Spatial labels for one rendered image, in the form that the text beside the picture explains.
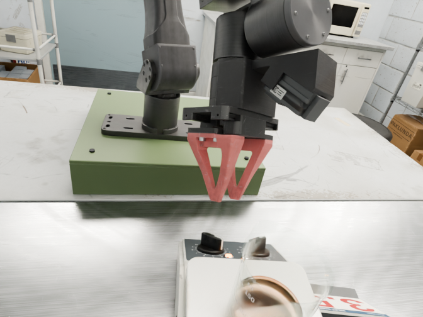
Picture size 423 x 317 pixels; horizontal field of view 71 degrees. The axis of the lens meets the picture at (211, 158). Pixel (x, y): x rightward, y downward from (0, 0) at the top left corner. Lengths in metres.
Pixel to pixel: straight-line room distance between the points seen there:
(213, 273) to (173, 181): 0.23
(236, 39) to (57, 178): 0.37
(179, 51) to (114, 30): 2.68
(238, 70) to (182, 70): 0.19
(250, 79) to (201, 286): 0.20
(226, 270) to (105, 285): 0.16
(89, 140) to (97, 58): 2.73
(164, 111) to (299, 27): 0.30
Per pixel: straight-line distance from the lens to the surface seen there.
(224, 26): 0.35
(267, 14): 0.30
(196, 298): 0.28
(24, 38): 2.34
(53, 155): 0.61
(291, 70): 0.29
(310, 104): 0.28
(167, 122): 0.53
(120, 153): 0.49
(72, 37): 3.23
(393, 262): 0.55
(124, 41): 3.17
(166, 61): 0.47
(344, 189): 0.65
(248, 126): 0.31
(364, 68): 3.29
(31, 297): 0.40
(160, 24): 0.49
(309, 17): 0.29
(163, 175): 0.48
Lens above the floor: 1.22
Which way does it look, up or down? 32 degrees down
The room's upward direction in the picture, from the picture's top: 10 degrees clockwise
